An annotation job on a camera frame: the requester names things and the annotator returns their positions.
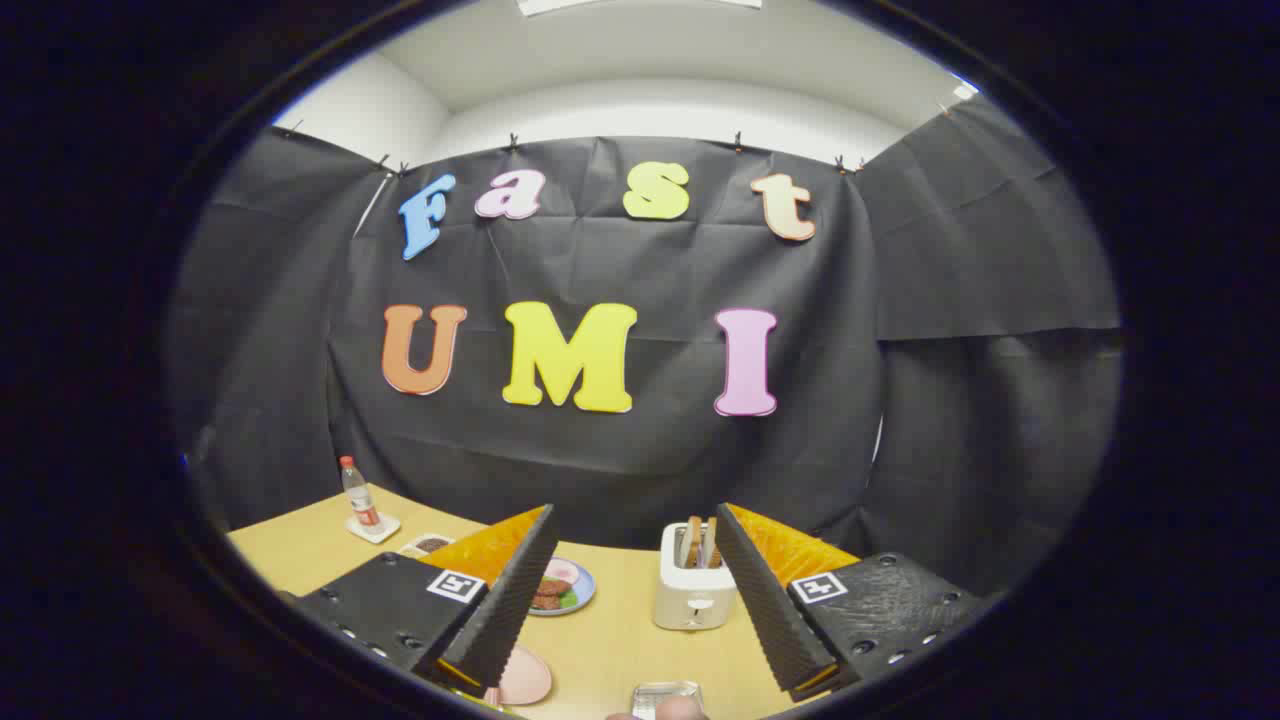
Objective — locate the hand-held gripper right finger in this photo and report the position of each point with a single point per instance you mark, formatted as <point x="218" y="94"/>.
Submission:
<point x="765" y="610"/>

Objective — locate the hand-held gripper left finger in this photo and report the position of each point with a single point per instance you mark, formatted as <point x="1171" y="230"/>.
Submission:
<point x="510" y="610"/>

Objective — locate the brown grilled sausage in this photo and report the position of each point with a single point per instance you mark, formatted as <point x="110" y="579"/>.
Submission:
<point x="552" y="586"/>
<point x="546" y="602"/>

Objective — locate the pink ham slice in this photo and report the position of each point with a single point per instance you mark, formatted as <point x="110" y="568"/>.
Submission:
<point x="562" y="570"/>

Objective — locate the pink plate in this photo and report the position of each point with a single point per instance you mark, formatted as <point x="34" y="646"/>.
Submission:
<point x="525" y="680"/>

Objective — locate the cream toaster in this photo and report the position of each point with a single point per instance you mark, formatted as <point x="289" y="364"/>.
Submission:
<point x="690" y="595"/>

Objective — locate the blue plate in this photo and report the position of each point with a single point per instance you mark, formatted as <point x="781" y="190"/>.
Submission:
<point x="584" y="588"/>

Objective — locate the brown toast slice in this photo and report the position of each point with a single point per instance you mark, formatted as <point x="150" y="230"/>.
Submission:
<point x="692" y="540"/>
<point x="711" y="540"/>

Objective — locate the white divided condiment dish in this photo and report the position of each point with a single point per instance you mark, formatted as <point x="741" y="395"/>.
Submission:
<point x="430" y="545"/>

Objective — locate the white square coaster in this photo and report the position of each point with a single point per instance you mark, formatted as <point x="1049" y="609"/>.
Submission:
<point x="386" y="530"/>

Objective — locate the clear bottle with red label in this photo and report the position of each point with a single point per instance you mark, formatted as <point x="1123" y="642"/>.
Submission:
<point x="358" y="495"/>

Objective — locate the black backdrop cloth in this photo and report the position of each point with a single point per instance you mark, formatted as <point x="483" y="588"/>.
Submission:
<point x="600" y="270"/>

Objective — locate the ceiling light panel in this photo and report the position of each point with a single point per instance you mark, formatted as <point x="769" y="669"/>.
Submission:
<point x="640" y="5"/>
<point x="965" y="91"/>

